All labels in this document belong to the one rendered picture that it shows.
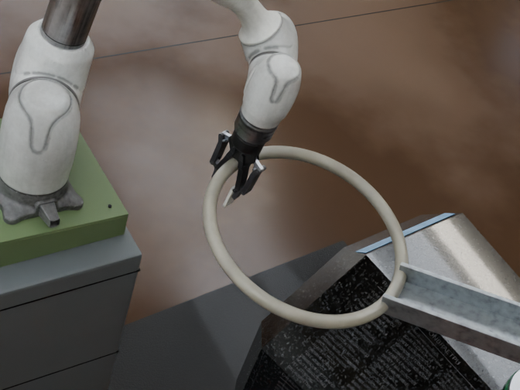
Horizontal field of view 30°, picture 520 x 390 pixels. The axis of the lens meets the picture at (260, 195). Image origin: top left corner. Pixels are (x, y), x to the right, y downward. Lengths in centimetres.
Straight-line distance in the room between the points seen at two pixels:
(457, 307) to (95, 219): 82
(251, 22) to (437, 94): 234
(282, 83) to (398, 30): 267
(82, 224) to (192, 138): 159
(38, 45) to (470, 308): 109
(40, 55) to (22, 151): 23
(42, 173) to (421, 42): 283
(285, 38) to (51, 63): 50
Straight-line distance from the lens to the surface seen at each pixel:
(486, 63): 467
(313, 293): 239
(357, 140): 394
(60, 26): 211
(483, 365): 227
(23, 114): 201
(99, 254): 221
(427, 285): 220
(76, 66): 215
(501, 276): 247
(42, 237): 214
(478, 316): 217
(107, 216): 219
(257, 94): 201
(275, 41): 210
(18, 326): 226
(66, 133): 203
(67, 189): 219
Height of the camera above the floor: 251
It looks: 45 degrees down
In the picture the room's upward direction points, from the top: 20 degrees clockwise
